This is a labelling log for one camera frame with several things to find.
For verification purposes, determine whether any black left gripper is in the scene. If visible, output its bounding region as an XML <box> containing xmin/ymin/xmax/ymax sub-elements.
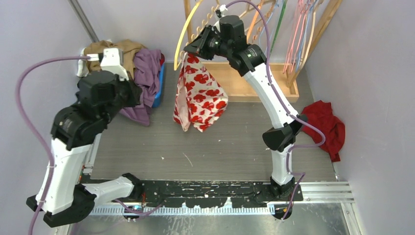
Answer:
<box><xmin>101</xmin><ymin>71</ymin><xmax>143</xmax><ymax>125</ymax></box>

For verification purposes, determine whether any yellow hanger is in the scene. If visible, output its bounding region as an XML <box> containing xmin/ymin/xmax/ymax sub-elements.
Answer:
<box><xmin>173</xmin><ymin>0</ymin><xmax>203</xmax><ymax>71</ymax></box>

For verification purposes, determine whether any aluminium rail frame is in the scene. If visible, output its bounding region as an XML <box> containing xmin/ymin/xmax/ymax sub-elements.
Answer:
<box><xmin>48</xmin><ymin>136</ymin><xmax>362</xmax><ymax>235</ymax></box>

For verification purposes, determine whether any white garment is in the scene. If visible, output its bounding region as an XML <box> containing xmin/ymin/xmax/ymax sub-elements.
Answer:
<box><xmin>76</xmin><ymin>60</ymin><xmax>90</xmax><ymax>78</ymax></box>

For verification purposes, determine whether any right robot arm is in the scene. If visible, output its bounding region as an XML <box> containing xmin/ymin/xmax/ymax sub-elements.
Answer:
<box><xmin>184</xmin><ymin>15</ymin><xmax>307</xmax><ymax>201</ymax></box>

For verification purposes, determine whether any green hanger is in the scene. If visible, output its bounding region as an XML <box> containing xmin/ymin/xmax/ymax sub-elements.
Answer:
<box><xmin>269</xmin><ymin>0</ymin><xmax>287</xmax><ymax>49</ymax></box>

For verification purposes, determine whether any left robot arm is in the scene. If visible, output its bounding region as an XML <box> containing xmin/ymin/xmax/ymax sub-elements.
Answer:
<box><xmin>26</xmin><ymin>70</ymin><xmax>144</xmax><ymax>228</ymax></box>

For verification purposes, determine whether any beige wooden hanger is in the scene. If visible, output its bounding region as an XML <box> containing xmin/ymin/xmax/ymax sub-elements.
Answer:
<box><xmin>297</xmin><ymin>0</ymin><xmax>323</xmax><ymax>71</ymax></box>

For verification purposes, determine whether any tan garment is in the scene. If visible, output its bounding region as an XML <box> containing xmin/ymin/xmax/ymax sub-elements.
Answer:
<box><xmin>83</xmin><ymin>39</ymin><xmax>146</xmax><ymax>76</ymax></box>

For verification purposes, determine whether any red garment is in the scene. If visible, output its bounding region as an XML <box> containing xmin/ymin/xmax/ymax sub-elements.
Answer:
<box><xmin>302</xmin><ymin>100</ymin><xmax>346</xmax><ymax>162</ymax></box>

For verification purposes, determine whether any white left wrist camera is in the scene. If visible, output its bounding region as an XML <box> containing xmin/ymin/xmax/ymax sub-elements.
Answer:
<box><xmin>87</xmin><ymin>48</ymin><xmax>131</xmax><ymax>81</ymax></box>

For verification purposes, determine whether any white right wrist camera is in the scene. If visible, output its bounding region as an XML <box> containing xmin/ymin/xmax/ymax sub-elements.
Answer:
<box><xmin>212</xmin><ymin>4</ymin><xmax>228</xmax><ymax>33</ymax></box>

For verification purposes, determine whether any orange hanger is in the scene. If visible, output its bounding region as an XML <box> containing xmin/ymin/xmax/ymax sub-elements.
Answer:
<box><xmin>247</xmin><ymin>0</ymin><xmax>264</xmax><ymax>43</ymax></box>

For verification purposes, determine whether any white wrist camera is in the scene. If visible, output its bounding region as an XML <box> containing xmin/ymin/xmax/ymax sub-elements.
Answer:
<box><xmin>212</xmin><ymin>4</ymin><xmax>228</xmax><ymax>33</ymax></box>
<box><xmin>87</xmin><ymin>48</ymin><xmax>131</xmax><ymax>81</ymax></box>

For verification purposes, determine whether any red poppy print skirt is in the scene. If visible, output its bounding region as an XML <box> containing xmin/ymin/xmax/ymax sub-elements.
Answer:
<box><xmin>173</xmin><ymin>53</ymin><xmax>229</xmax><ymax>132</ymax></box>

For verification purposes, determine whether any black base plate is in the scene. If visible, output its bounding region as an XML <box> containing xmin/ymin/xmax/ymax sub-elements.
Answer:
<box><xmin>81</xmin><ymin>175</ymin><xmax>304</xmax><ymax>209</ymax></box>

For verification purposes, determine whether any pink hanger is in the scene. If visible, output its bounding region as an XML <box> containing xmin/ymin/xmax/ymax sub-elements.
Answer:
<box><xmin>284</xmin><ymin>0</ymin><xmax>314</xmax><ymax>75</ymax></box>

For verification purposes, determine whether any light blue wire hanger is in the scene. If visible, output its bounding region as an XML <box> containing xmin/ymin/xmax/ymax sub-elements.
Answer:
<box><xmin>266</xmin><ymin>0</ymin><xmax>282</xmax><ymax>38</ymax></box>

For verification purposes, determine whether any blue plastic basket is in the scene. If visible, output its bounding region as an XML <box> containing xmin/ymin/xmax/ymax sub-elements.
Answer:
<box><xmin>151</xmin><ymin>63</ymin><xmax>165</xmax><ymax>109</ymax></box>

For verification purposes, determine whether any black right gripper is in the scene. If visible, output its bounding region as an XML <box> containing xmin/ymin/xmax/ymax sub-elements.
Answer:
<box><xmin>183</xmin><ymin>25</ymin><xmax>231</xmax><ymax>61</ymax></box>

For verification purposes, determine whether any wavy wooden hanger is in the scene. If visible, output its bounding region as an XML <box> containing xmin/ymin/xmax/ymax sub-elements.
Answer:
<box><xmin>184</xmin><ymin>0</ymin><xmax>220</xmax><ymax>45</ymax></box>

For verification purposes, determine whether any wooden hanger rack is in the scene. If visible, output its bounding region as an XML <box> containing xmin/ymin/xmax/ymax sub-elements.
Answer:
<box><xmin>203</xmin><ymin>0</ymin><xmax>342</xmax><ymax>103</ymax></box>

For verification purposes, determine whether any purple garment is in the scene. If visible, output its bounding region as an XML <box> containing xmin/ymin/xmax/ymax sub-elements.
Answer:
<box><xmin>119</xmin><ymin>48</ymin><xmax>164</xmax><ymax>126</ymax></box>

